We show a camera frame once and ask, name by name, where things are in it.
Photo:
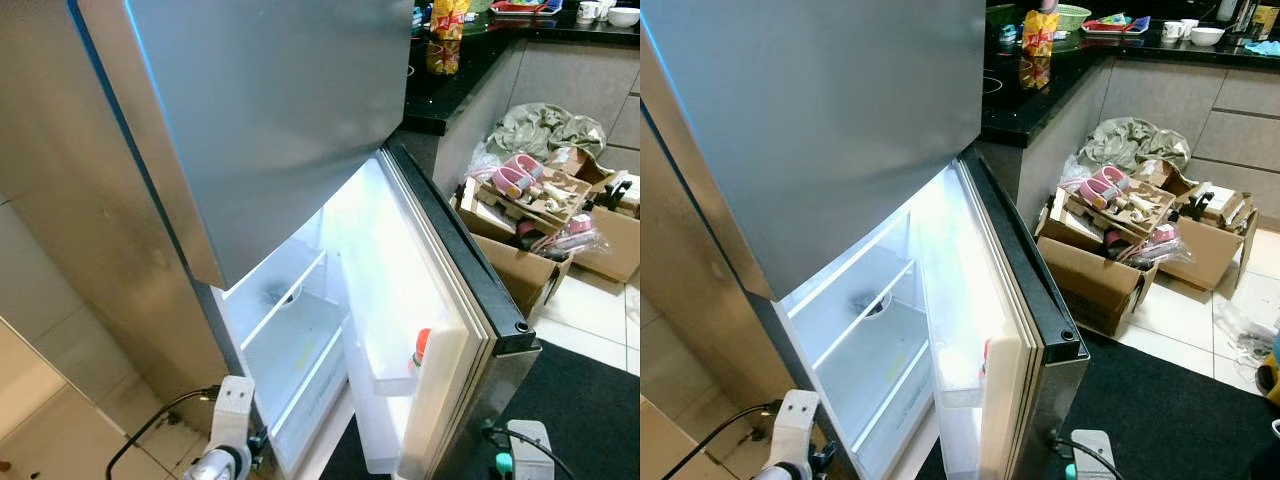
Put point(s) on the glass fridge shelf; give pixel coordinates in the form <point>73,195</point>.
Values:
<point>310,385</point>
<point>890,400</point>
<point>860,315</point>
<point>285,300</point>

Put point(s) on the clear fridge door bin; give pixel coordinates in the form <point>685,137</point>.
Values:
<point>955,385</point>
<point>385,365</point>

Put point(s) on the silver fridge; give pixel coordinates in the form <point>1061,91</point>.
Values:
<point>200,120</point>
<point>800,120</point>

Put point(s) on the red capped bottle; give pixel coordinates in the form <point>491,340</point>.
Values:
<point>421,348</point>
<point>987,360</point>

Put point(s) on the black floor mat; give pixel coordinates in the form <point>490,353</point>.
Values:
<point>1170,420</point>
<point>580,420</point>

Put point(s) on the open cardboard box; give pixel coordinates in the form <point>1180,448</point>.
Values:
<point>615,245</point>
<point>1210,255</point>

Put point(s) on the cardboard box with clutter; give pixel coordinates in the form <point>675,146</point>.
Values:
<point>1090,285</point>
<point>520,270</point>

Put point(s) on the pink slipper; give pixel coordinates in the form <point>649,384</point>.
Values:
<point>1112,178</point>
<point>525,165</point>
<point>1092,192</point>
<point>505,182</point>

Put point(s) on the black kitchen countertop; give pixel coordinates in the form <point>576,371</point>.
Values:
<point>450,100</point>
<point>1020,110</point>

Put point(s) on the grey green crumpled cloth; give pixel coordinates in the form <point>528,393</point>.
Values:
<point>1135,145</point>
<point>545,130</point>

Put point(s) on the clear plastic bag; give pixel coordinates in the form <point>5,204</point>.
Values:
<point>1245,330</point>

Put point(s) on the yellow toy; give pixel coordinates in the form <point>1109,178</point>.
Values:
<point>1270,375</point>

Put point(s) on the grey kitchen cabinet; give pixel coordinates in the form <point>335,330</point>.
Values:
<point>1180,95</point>
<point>570,80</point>

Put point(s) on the yellow snack bag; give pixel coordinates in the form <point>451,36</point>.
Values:
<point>448,20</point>
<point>1040,35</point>

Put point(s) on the white bowl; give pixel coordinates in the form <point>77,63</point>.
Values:
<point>1207,36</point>
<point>622,17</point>

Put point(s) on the green basket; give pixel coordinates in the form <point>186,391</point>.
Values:
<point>480,5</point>
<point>1073,17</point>

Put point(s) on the white cup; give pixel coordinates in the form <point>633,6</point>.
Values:
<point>1190,27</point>
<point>584,10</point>
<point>1172,30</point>
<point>597,8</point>

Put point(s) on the red tray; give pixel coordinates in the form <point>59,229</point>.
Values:
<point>525,8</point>
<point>1115,25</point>

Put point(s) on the teal cloth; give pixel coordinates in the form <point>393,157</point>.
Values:
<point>1262,47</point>

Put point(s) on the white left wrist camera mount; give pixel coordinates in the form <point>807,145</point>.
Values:
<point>797,425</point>
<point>232,410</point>

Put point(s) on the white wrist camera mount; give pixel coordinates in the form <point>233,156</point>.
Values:
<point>530,450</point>
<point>232,410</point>
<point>1093,455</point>
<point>797,425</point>

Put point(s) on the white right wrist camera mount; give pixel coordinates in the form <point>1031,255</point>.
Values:
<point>530,450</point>
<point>1093,455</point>

